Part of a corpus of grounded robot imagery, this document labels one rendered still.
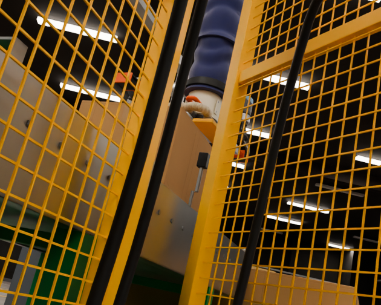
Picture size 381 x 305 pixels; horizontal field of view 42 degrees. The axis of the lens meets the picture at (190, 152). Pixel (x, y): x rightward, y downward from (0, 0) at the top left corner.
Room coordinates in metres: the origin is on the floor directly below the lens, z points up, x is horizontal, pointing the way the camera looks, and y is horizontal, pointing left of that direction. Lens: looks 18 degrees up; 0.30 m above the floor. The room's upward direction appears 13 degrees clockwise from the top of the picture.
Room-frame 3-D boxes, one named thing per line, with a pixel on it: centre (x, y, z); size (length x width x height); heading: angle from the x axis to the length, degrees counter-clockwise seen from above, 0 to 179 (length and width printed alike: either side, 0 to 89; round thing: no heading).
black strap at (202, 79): (2.26, -0.01, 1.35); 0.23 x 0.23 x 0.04
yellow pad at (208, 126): (2.21, -0.10, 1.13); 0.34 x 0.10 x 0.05; 153
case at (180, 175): (1.91, 0.13, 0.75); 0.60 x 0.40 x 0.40; 158
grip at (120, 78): (2.11, 0.36, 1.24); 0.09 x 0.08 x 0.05; 63
